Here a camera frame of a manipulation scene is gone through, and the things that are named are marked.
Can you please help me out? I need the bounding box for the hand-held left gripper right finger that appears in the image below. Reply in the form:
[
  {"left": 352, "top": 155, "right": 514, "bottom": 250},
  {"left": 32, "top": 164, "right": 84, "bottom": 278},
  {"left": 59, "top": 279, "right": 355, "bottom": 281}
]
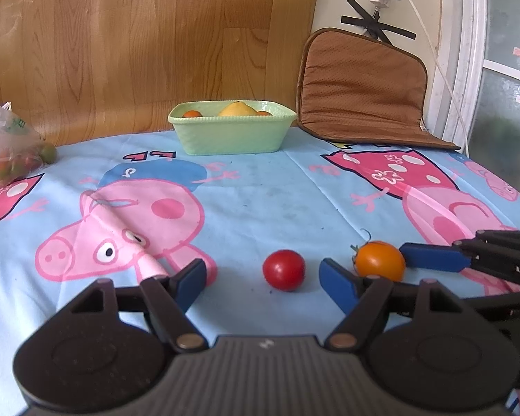
[{"left": 319, "top": 259, "right": 490, "bottom": 351}]

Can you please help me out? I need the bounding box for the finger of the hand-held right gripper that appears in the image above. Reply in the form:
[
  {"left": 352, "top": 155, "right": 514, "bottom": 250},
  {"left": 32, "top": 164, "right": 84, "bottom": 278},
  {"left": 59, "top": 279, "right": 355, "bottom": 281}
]
[
  {"left": 457, "top": 288, "right": 520, "bottom": 325},
  {"left": 399, "top": 229, "right": 520, "bottom": 289}
]

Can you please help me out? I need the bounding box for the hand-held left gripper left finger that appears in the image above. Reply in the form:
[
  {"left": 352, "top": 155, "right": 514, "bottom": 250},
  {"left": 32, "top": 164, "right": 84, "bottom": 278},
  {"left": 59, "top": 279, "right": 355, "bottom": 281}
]
[{"left": 54, "top": 259, "right": 209, "bottom": 353}]

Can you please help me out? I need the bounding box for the orange tomato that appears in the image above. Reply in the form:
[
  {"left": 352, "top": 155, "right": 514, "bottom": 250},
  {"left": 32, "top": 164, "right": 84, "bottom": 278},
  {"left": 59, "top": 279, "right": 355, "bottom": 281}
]
[{"left": 351, "top": 229, "right": 406, "bottom": 281}]

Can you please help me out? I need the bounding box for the red tomato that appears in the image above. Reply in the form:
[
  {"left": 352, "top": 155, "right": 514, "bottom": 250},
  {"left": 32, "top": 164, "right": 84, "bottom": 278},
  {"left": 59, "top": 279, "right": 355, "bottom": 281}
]
[{"left": 262, "top": 250, "right": 306, "bottom": 292}]

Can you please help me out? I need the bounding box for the light green plastic basket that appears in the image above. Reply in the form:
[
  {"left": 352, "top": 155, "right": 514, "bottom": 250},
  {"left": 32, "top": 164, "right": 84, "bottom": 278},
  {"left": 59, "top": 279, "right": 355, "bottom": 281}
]
[{"left": 168, "top": 100, "right": 297, "bottom": 156}]

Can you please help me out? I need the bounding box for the large yellow grapefruit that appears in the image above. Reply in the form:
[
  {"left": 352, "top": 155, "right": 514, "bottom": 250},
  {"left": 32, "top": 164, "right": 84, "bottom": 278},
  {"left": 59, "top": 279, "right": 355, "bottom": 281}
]
[{"left": 218, "top": 101, "right": 258, "bottom": 116}]

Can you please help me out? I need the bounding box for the cartoon pig printed blanket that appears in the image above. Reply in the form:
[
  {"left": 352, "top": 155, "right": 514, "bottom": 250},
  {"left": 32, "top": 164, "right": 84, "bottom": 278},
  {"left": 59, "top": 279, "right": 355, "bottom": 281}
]
[{"left": 0, "top": 128, "right": 520, "bottom": 416}]

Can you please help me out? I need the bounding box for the frosted glass door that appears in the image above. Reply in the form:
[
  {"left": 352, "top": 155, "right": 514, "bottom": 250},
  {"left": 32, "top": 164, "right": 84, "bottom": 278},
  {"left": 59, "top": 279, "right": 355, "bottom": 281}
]
[{"left": 463, "top": 0, "right": 520, "bottom": 209}]

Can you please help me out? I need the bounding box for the brown quilted seat cushion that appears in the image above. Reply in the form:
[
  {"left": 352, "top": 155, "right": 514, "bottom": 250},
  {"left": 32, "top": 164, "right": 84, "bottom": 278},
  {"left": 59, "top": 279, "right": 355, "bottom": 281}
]
[{"left": 295, "top": 28, "right": 462, "bottom": 151}]

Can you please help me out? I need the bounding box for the pile of bagged small tomatoes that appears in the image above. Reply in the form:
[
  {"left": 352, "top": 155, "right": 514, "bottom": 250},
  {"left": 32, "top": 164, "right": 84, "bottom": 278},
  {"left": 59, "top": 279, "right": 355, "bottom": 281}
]
[{"left": 0, "top": 142, "right": 57, "bottom": 185}]

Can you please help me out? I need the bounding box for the clear plastic bag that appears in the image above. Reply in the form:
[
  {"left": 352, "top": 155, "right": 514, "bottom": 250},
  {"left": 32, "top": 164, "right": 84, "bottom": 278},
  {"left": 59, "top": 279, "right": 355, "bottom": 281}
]
[{"left": 0, "top": 97, "right": 57, "bottom": 189}]

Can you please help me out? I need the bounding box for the wood-pattern vinyl sheet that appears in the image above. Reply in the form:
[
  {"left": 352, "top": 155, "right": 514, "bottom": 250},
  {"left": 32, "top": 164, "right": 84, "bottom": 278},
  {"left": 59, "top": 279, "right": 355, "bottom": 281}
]
[{"left": 0, "top": 0, "right": 320, "bottom": 148}]

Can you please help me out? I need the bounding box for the black tape cross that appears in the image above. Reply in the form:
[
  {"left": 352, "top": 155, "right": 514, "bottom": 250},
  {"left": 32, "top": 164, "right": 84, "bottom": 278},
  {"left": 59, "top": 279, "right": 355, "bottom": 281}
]
[{"left": 340, "top": 0, "right": 417, "bottom": 44}]

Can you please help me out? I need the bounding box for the white power cable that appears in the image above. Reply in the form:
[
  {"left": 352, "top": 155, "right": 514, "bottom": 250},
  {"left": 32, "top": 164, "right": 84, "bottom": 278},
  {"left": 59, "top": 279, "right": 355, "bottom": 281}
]
[{"left": 394, "top": 0, "right": 471, "bottom": 154}]

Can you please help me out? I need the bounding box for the white door frame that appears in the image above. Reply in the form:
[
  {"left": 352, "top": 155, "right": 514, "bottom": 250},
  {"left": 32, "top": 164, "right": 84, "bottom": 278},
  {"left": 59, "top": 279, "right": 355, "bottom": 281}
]
[{"left": 425, "top": 0, "right": 488, "bottom": 157}]

